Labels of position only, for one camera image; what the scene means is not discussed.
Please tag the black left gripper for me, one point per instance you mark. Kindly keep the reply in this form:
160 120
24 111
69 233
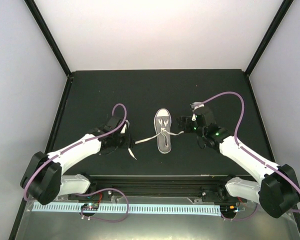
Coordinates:
128 143

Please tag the right controller circuit board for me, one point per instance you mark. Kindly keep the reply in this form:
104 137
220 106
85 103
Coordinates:
231 209

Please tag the controller circuit board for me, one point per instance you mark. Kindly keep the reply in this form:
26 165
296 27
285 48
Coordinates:
231 209
89 207

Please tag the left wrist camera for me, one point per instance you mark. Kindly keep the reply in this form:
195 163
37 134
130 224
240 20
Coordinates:
125 127

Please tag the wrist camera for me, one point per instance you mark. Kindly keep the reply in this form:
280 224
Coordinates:
125 127
196 107

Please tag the light blue slotted cable duct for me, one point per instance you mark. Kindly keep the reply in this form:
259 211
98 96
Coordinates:
122 208

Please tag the black left frame post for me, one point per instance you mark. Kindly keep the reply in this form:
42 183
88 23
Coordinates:
40 21

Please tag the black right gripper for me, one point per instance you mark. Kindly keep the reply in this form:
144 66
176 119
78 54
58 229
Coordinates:
187 120

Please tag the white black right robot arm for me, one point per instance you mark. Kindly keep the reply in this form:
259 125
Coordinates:
275 188

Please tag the left controller circuit board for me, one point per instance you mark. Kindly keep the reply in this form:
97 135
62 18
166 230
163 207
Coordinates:
89 207

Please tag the black frame post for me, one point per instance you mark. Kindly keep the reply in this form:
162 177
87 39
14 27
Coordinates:
40 21
271 30

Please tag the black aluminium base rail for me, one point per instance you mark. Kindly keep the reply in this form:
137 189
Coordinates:
209 188

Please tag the black right frame post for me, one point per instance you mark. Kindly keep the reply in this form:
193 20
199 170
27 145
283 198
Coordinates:
271 30

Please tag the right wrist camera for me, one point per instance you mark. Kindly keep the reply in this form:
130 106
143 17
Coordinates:
196 107

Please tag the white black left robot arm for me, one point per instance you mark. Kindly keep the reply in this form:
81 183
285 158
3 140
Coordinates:
45 177

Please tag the grey canvas sneaker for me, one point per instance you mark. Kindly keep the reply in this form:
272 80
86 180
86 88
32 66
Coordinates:
162 126

